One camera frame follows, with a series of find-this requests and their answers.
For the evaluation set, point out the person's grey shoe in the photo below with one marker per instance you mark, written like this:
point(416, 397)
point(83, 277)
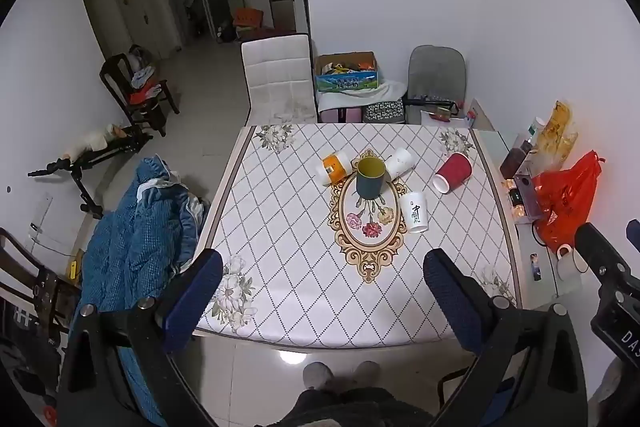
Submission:
point(366, 373)
point(317, 375)

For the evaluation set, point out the white padded chair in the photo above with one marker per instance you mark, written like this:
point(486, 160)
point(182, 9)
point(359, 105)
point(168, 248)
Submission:
point(277, 77)

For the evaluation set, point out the yellow plastic bag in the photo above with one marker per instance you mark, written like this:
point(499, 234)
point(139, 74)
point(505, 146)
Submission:
point(557, 132)

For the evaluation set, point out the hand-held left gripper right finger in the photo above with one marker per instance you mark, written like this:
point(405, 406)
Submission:
point(450, 302)

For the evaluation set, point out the white cup black print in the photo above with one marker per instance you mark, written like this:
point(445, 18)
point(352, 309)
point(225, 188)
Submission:
point(416, 213)

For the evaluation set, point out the black folding stick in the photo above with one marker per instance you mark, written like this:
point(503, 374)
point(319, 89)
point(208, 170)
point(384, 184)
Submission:
point(425, 102)

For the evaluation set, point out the dark wooden chair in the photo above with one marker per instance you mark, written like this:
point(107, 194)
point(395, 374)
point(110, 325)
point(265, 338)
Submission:
point(30, 287)
point(117, 77)

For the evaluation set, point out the brown bottle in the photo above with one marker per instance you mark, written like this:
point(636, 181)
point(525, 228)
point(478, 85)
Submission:
point(515, 159)

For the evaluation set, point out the white cup orange label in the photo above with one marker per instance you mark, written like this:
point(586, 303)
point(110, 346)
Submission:
point(334, 168)

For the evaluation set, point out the white cloth bundle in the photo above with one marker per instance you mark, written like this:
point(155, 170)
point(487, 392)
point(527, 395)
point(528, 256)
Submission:
point(387, 92)

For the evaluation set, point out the green mug yellow inside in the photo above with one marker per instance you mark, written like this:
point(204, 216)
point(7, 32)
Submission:
point(370, 179)

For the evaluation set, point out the pink storage box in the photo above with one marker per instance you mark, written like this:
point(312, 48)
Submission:
point(340, 115)

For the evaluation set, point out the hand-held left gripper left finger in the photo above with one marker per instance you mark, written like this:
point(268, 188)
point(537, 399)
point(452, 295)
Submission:
point(196, 294)

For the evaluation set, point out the floral diamond pattern tablecloth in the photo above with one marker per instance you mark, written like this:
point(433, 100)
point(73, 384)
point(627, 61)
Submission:
point(280, 257)

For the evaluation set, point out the plain white paper cup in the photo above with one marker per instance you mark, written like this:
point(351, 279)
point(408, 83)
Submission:
point(400, 163)

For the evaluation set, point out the yellow small tool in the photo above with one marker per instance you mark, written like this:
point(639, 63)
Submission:
point(72, 269)

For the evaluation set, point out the white mug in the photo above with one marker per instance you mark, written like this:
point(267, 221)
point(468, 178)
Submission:
point(570, 263)

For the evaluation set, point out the cardboard box blue print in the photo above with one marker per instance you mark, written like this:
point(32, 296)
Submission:
point(347, 77)

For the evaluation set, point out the red plastic bag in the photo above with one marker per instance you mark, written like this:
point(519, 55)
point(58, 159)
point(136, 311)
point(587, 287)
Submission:
point(565, 202)

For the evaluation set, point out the blue quilted jacket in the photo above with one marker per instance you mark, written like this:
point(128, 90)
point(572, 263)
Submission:
point(135, 232)

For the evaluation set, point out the grey office chair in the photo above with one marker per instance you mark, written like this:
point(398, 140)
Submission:
point(435, 72)

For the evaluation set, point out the orange stool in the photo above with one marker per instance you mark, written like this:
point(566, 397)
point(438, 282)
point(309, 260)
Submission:
point(248, 18)

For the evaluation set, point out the red paper cup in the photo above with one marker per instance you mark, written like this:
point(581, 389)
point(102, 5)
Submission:
point(452, 173)

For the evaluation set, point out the black tripod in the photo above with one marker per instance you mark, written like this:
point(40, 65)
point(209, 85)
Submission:
point(85, 162)

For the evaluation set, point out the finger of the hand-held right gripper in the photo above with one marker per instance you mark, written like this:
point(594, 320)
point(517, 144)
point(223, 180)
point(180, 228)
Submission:
point(597, 249)
point(634, 234)

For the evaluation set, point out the patterned dark bag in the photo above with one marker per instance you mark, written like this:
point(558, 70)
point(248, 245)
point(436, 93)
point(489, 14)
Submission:
point(384, 112)

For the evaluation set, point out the white flat box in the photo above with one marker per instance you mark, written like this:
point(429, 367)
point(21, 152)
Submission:
point(445, 119)

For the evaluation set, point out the person's dark trousers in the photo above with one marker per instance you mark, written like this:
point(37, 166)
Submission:
point(350, 409)

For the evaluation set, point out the clothes pile red white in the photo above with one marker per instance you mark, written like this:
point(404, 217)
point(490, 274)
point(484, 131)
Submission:
point(147, 87)

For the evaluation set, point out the grey box device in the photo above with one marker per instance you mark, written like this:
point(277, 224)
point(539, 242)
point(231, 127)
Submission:
point(529, 197)

